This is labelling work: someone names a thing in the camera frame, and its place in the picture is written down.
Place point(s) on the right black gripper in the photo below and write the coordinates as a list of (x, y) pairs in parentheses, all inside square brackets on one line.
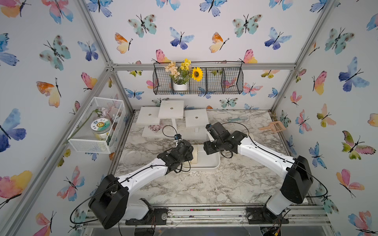
[(207, 145)]

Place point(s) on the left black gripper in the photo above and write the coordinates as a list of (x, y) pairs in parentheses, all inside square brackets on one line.
[(189, 155)]

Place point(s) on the white storage box tray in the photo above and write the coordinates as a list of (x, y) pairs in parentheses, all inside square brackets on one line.
[(205, 162)]

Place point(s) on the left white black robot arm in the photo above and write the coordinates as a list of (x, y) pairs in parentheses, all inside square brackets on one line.
[(111, 201)]

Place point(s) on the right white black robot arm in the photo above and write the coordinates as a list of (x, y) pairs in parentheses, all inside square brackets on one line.
[(295, 172)]

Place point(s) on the white tiered display stand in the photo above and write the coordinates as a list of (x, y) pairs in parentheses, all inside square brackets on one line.
[(191, 124)]

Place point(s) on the pink flower white pot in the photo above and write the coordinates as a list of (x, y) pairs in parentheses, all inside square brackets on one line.
[(155, 128)]

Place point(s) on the clear plastic round lid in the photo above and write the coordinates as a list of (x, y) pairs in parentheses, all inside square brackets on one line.
[(130, 157)]

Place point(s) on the orange plastic scoop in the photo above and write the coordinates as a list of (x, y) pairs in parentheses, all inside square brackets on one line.
[(274, 127)]

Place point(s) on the sunflower bouquet white pot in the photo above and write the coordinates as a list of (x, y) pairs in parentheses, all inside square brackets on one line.
[(183, 74)]

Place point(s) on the artificial flower stem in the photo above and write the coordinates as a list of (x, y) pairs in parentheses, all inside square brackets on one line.
[(99, 112)]

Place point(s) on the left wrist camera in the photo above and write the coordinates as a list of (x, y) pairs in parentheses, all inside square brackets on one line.
[(178, 137)]

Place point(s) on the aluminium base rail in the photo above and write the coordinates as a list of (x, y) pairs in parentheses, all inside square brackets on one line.
[(220, 220)]

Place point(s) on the clear acrylic wall box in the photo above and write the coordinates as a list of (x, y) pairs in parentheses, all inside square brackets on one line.
[(86, 140)]

